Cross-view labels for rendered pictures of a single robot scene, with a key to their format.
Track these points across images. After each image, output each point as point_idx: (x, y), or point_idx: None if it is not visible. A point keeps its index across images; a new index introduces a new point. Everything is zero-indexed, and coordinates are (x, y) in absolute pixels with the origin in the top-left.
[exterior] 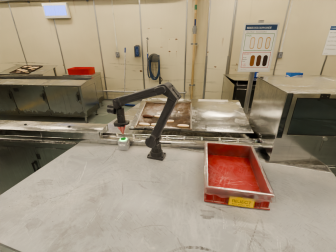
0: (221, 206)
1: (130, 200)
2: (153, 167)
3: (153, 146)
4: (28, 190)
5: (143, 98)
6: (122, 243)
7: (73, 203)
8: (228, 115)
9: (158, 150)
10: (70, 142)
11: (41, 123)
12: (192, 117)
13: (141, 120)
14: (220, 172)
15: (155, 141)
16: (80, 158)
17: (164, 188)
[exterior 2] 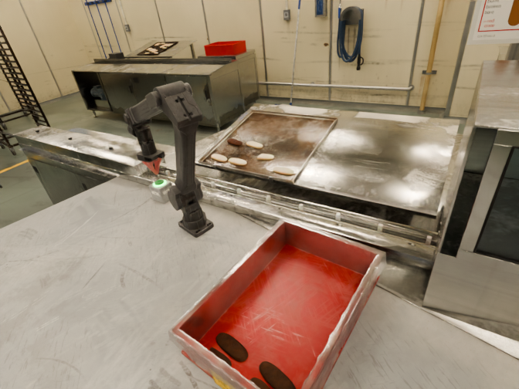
0: (204, 380)
1: (84, 300)
2: (170, 248)
3: (178, 209)
4: (2, 241)
5: (150, 114)
6: (5, 375)
7: (22, 279)
8: (401, 157)
9: (191, 218)
10: (108, 174)
11: (87, 139)
12: (315, 154)
13: (219, 150)
14: (275, 297)
15: (179, 199)
16: (96, 204)
17: (149, 296)
